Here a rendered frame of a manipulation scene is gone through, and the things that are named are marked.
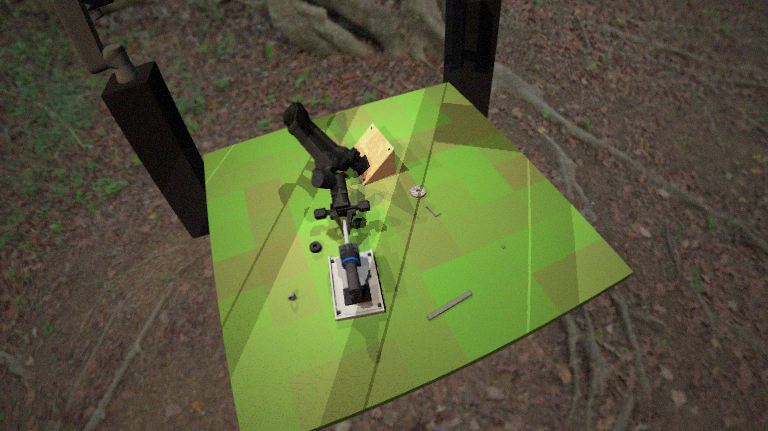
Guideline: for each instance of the blue ring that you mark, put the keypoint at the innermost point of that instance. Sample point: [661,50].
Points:
[350,259]

